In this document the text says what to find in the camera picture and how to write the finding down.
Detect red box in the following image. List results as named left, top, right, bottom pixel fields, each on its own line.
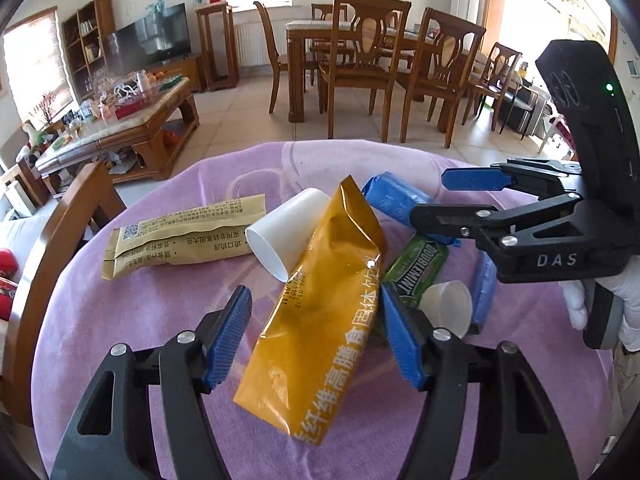
left=116, top=99, right=151, bottom=120

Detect white wall radiator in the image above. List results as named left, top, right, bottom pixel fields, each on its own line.
left=234, top=22, right=291, bottom=67

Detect wooden television stand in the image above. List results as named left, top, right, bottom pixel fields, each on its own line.
left=145, top=52, right=207, bottom=93

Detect green gum pack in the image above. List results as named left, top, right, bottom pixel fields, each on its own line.
left=372, top=232, right=451, bottom=346

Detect window with roller blind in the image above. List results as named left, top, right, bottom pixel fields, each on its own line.
left=2, top=7, right=75, bottom=128

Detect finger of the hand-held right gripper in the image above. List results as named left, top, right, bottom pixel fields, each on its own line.
left=441, top=157, right=584, bottom=197
left=409, top=191, right=590, bottom=262

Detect blue plastic packet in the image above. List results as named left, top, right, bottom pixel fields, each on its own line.
left=467, top=250, right=500, bottom=336
left=361, top=171, right=463, bottom=248

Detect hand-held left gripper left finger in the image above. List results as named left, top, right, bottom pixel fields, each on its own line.
left=50, top=285, right=253, bottom=480

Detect tall wooden plant stand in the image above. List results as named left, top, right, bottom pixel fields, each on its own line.
left=194, top=2, right=240, bottom=92

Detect beige gold stick packet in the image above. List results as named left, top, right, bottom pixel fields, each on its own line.
left=102, top=194, right=268, bottom=282

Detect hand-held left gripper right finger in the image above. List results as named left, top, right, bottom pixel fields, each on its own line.
left=380, top=282, right=597, bottom=480

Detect large white paper cup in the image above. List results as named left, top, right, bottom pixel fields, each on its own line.
left=245, top=187, right=333, bottom=283

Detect pink tablecloth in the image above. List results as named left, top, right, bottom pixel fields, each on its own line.
left=30, top=139, right=617, bottom=480

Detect white plush toy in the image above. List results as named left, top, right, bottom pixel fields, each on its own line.
left=20, top=122, right=48, bottom=153

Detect dried flower branches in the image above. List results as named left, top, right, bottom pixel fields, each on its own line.
left=30, top=92, right=57, bottom=126

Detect orange gold foil pouch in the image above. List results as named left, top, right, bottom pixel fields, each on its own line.
left=234, top=174, right=389, bottom=447

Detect white wire basket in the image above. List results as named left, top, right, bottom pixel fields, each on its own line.
left=111, top=81, right=143, bottom=106

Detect person's right hand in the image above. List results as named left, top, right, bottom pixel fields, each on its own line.
left=559, top=252, right=640, bottom=352

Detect wooden frame sofa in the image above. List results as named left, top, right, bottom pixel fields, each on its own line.
left=0, top=160, right=127, bottom=428

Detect wooden coffee table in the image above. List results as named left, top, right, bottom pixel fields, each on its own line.
left=35, top=76, right=201, bottom=187

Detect wooden door frame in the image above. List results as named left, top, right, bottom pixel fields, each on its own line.
left=484, top=0, right=618, bottom=56

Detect black flat television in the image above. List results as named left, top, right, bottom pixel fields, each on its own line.
left=106, top=2, right=193, bottom=68

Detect wooden dining table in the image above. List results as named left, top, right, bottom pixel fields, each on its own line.
left=286, top=19, right=483, bottom=123

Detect wooden bookshelf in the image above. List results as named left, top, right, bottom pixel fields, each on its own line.
left=61, top=0, right=117, bottom=106

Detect small white plastic cup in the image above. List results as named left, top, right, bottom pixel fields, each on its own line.
left=417, top=280, right=473, bottom=338

